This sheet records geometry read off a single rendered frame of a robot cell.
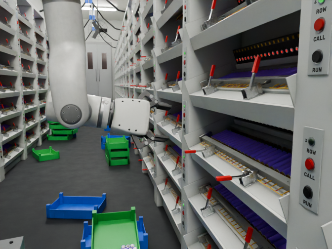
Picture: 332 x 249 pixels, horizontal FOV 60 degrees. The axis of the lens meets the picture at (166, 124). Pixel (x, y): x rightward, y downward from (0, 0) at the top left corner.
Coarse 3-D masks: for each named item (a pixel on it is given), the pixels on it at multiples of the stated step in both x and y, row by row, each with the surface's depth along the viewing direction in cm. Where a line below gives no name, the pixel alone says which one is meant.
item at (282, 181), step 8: (208, 144) 100; (216, 144) 92; (216, 152) 89; (224, 152) 86; (232, 152) 81; (240, 160) 75; (248, 160) 72; (240, 168) 73; (256, 168) 67; (264, 168) 65; (264, 176) 64; (272, 176) 60; (280, 176) 59; (264, 184) 62; (280, 184) 58; (288, 184) 55
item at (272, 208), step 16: (208, 128) 108; (224, 128) 109; (256, 128) 91; (192, 144) 107; (208, 160) 88; (224, 160) 84; (240, 192) 67; (256, 192) 61; (272, 192) 59; (256, 208) 60; (272, 208) 54; (288, 208) 48; (272, 224) 55
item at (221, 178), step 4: (244, 172) 65; (216, 176) 65; (220, 176) 65; (224, 176) 65; (228, 176) 65; (232, 176) 65; (236, 176) 65; (240, 176) 65; (244, 176) 65; (216, 180) 65; (220, 180) 64; (224, 180) 64
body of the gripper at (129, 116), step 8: (120, 104) 77; (128, 104) 77; (136, 104) 78; (144, 104) 79; (112, 112) 74; (120, 112) 76; (128, 112) 76; (136, 112) 77; (144, 112) 78; (112, 120) 75; (120, 120) 75; (128, 120) 76; (136, 120) 76; (144, 120) 77; (112, 128) 75; (120, 128) 75; (128, 128) 76; (136, 128) 76; (144, 128) 77
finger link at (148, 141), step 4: (156, 136) 77; (160, 136) 78; (164, 136) 78; (168, 136) 78; (148, 140) 77; (152, 140) 78; (156, 140) 78; (160, 140) 78; (164, 140) 79; (144, 144) 77; (148, 144) 78
